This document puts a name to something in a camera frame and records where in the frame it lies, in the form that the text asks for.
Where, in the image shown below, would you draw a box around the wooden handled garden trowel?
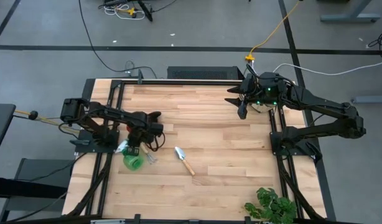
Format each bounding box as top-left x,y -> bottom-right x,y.
174,146 -> 197,177

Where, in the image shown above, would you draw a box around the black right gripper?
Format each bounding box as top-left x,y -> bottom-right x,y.
224,72 -> 288,121

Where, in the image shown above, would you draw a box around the wooden desk grey legs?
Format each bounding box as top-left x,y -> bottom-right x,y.
320,0 -> 381,24

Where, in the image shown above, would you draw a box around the white cable coil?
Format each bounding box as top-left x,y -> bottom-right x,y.
103,3 -> 146,21

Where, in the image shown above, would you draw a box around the yellow extension cable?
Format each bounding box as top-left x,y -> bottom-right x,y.
244,0 -> 301,62

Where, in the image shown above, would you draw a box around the black floor cable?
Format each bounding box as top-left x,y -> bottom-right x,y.
78,0 -> 158,79

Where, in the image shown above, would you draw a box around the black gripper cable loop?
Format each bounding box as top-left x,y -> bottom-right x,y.
146,132 -> 166,154

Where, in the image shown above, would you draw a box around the black side desk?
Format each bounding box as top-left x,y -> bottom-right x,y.
0,103 -> 17,162

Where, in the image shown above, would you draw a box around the black computer tower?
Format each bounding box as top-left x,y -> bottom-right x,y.
167,65 -> 245,80

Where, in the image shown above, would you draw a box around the black tripod leg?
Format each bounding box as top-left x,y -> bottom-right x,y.
137,0 -> 154,22

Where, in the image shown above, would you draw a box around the green spray bottle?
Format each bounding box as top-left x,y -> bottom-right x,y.
114,139 -> 145,172

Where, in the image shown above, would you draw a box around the yellow black arm cable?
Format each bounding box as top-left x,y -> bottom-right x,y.
13,108 -> 82,135

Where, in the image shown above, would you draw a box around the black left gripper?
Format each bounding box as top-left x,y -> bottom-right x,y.
126,123 -> 165,157

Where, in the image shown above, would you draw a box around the black cable tangle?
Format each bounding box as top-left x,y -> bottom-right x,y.
367,28 -> 382,58

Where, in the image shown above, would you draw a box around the green leafy potted plant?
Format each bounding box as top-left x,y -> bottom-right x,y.
244,187 -> 297,224

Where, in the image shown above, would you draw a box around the white floor cable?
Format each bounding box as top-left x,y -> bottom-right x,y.
273,58 -> 382,77

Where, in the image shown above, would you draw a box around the grey floor stand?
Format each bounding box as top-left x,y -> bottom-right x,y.
0,157 -> 74,223

